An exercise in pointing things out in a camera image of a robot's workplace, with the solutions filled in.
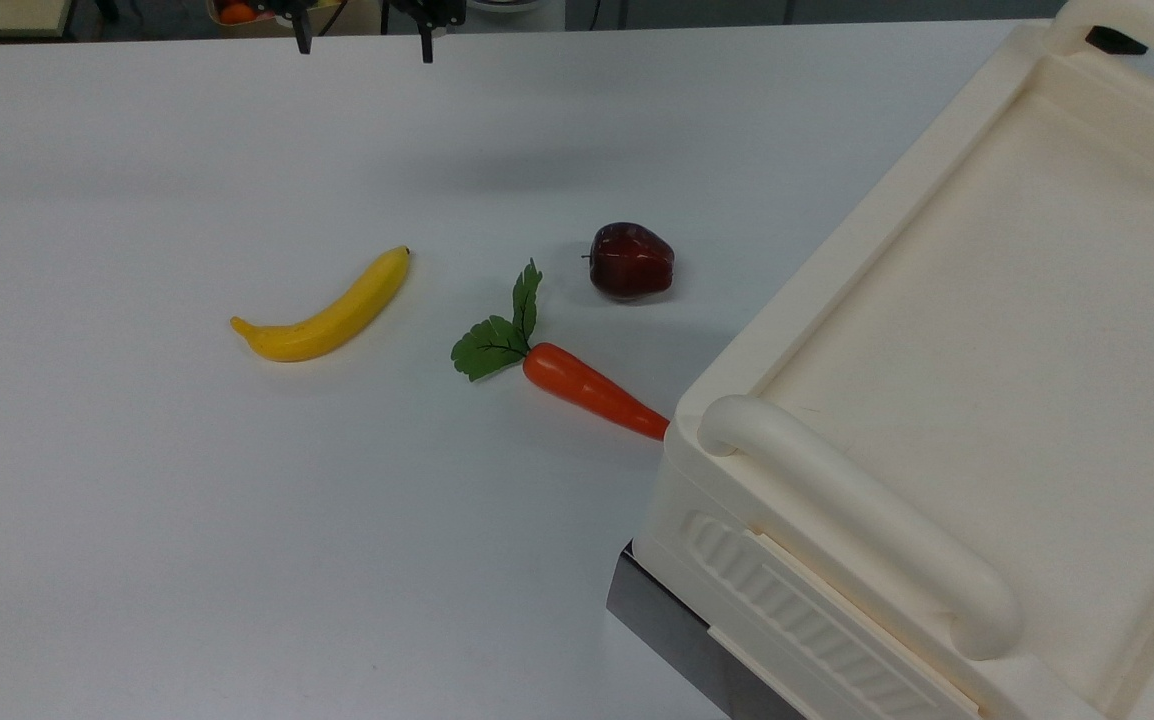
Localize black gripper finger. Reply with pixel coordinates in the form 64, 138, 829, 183
383, 0, 466, 64
259, 0, 315, 56

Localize yellow toy banana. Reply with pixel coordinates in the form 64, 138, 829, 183
230, 246, 412, 363

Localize dark red toy apple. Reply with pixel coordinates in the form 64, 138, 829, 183
582, 222, 676, 302

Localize orange toy carrot green leaves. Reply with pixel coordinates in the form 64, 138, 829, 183
451, 259, 671, 442

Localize cream plastic cabinet with handles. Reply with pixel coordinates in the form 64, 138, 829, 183
632, 0, 1154, 720

